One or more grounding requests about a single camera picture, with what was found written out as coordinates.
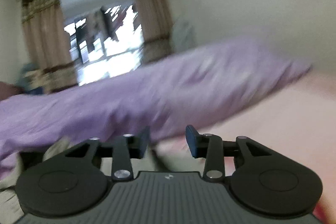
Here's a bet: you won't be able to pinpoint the hanging dark clothes outside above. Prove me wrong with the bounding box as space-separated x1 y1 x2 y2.
64 5 142 64

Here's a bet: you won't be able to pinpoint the purple duvet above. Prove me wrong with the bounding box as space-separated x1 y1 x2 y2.
1 37 311 177

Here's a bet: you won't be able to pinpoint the window with white frame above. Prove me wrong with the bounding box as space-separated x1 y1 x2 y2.
61 0 143 85

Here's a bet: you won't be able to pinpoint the pile of clothes by curtain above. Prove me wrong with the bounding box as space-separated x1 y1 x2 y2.
1 63 44 101

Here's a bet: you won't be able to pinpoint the grey patterned cushion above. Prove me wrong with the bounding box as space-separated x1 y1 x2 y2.
171 18 197 53

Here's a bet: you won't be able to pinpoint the grey and black jacket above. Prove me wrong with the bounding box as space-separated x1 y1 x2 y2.
0 135 169 222

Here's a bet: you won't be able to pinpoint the left striped beige curtain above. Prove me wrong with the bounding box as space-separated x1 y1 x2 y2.
22 0 77 93

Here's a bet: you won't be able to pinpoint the pink cartoon bed sheet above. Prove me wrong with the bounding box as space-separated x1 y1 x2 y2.
157 69 336 222

